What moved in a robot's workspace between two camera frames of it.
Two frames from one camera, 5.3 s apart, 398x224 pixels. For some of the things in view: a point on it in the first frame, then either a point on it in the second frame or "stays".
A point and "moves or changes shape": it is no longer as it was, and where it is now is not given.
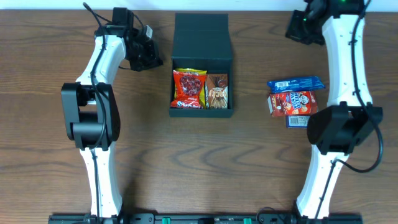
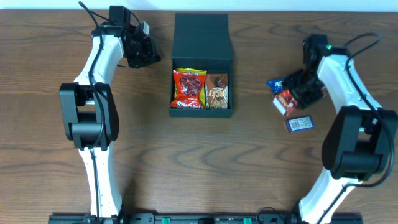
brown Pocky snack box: [217, 91] stays
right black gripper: [298, 31] → [301, 88]
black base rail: [178, 218] stays
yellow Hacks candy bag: [202, 93] stays
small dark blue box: [297, 121] moves or changes shape
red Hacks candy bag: [188, 87] stays
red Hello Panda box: [296, 103] moves or changes shape
